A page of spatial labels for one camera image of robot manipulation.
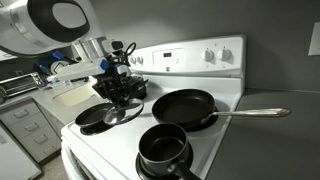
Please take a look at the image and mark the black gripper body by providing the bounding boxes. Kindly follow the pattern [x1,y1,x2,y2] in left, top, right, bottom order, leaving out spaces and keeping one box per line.
[92,67,130,99]

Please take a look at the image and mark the glass pot lid black knob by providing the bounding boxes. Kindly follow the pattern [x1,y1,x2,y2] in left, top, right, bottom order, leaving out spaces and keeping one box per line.
[103,98,144,126]

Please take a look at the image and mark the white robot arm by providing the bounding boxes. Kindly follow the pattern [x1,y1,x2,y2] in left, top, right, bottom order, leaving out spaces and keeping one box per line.
[0,0,130,105]

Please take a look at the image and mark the white electric stove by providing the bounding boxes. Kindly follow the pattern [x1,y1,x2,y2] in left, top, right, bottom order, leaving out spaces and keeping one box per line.
[62,35,246,180]

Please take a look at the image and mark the black frying pan front left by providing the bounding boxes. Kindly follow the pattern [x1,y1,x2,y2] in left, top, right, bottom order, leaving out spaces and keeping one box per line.
[75,103,113,128]

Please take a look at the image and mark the cream kitchen sink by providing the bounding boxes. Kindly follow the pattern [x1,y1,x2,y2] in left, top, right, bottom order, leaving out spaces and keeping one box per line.
[53,85,96,106]

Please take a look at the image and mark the small black saucepan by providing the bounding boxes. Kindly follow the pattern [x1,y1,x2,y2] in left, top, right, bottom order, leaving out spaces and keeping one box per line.
[139,123,201,180]

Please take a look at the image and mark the grey drawer cabinet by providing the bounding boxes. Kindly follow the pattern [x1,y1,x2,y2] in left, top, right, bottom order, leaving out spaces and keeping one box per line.
[0,100,61,162]

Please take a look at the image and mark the silver toaster oven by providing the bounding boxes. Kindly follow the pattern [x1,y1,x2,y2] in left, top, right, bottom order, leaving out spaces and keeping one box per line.
[0,72,43,97]

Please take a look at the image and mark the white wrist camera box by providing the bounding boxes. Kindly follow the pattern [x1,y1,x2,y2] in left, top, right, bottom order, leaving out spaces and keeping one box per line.
[47,59,109,82]

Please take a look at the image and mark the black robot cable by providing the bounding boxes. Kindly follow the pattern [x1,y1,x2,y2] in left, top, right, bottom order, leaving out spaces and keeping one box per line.
[116,41,138,66]

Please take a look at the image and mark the black frying pan long handle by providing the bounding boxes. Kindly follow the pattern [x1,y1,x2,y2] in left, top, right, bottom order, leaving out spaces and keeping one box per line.
[152,89,291,130]

